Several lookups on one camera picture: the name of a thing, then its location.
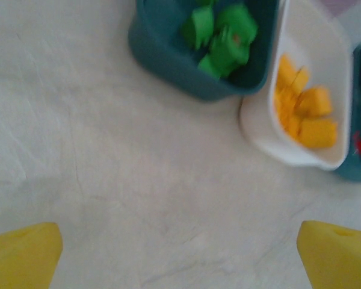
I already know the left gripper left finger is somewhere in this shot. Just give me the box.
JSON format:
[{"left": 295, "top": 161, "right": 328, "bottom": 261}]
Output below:
[{"left": 0, "top": 222, "right": 63, "bottom": 289}]

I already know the white plastic container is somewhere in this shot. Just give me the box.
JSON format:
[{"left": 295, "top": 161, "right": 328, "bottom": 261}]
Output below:
[{"left": 239, "top": 0, "right": 354, "bottom": 172}]

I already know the green lego brick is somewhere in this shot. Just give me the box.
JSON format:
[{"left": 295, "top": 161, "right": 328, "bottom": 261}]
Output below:
[
  {"left": 216, "top": 2, "right": 258, "bottom": 40},
  {"left": 197, "top": 54, "right": 238, "bottom": 81},
  {"left": 183, "top": 5, "right": 214, "bottom": 49}
]

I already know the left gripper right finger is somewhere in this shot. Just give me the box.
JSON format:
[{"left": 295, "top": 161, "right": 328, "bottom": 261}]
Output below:
[{"left": 297, "top": 220, "right": 361, "bottom": 289}]

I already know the green round lego piece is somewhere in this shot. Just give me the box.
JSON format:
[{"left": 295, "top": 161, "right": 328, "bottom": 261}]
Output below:
[{"left": 210, "top": 26, "right": 250, "bottom": 66}]

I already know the yellow lego brick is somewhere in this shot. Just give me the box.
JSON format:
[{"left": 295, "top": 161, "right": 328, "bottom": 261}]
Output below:
[
  {"left": 278, "top": 54, "right": 301, "bottom": 90},
  {"left": 297, "top": 85, "right": 332, "bottom": 118},
  {"left": 273, "top": 87, "right": 300, "bottom": 139},
  {"left": 299, "top": 119, "right": 338, "bottom": 149}
]

